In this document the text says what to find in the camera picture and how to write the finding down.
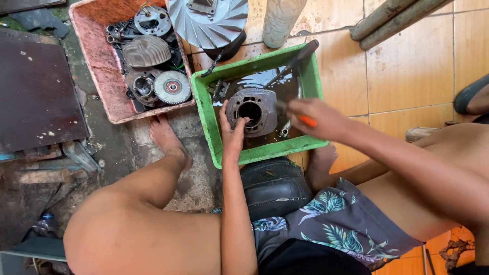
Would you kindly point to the person's right hand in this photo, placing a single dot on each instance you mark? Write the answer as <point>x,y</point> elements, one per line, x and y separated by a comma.
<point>323,118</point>

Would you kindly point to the person's left hand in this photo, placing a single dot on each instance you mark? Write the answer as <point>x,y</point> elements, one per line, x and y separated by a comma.
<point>231,137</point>

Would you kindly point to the person's right fingers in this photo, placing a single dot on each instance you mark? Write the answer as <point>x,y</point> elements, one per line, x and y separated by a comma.
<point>301,109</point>

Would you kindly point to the grey engine cylinder block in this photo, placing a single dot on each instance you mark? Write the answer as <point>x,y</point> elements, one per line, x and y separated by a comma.
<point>263,110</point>

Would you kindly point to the silver metal wrench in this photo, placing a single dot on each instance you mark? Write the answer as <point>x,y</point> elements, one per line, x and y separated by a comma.
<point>285,130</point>

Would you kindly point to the black rubber seat pad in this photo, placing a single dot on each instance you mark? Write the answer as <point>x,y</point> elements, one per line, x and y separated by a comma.
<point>273,187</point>

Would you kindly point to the small greasy metal part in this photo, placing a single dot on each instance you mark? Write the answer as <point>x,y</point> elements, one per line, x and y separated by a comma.
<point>218,91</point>

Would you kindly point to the grey dusty bottle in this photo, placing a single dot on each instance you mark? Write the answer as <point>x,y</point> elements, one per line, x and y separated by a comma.
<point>280,23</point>

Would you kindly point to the black round engine part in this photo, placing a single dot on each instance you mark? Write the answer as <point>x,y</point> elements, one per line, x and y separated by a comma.
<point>229,47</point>

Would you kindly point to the green plastic tray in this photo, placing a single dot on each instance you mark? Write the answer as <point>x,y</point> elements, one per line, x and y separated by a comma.
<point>204,114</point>

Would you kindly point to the beige worn sandal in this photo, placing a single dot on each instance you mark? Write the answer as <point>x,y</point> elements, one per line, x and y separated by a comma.
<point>420,133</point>

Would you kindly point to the person's floral grey shorts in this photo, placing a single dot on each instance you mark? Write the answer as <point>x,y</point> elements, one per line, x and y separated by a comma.
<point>344,225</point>

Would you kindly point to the grey metal pipes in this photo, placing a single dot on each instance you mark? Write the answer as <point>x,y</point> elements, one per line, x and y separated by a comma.
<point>389,21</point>

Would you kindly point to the finned silver variator pulley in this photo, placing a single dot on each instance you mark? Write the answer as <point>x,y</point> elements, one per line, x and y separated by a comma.
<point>208,25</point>

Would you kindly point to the toothed gear disc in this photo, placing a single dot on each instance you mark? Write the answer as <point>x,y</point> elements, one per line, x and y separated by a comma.
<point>172,88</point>

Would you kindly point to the person's right leg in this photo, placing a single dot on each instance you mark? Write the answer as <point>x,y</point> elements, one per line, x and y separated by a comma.
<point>401,202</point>

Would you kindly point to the person's leg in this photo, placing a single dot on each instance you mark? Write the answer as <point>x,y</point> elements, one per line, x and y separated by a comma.
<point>401,202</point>
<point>141,221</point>

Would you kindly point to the person's black waistband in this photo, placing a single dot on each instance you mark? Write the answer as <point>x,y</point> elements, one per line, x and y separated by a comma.
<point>313,259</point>

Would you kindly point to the round clutch housing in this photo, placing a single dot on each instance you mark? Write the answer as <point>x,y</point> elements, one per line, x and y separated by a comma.
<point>139,86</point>

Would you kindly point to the finned cylinder head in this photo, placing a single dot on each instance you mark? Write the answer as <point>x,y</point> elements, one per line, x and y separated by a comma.
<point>147,51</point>

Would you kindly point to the black sandal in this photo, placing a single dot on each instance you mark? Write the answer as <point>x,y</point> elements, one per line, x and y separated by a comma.
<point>470,95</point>

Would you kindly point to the person's left leg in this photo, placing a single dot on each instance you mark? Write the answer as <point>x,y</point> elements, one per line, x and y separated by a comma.
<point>141,221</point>

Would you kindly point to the heap of small engine parts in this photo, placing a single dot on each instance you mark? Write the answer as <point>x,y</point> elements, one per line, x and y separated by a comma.
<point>118,34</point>

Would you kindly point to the pink plastic tray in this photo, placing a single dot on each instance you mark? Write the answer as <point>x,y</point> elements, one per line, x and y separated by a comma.
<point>101,68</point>

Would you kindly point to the rusty metal plate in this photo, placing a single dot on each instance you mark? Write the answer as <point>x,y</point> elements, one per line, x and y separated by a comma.
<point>36,95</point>

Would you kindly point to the clear plastic bottle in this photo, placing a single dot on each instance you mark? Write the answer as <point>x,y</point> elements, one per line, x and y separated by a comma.
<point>46,225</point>

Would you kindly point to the light blue board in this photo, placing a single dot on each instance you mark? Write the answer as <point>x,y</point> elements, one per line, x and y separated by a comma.
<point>34,250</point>

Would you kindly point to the grey metal bracket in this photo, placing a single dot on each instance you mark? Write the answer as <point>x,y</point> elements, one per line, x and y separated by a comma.
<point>82,156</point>

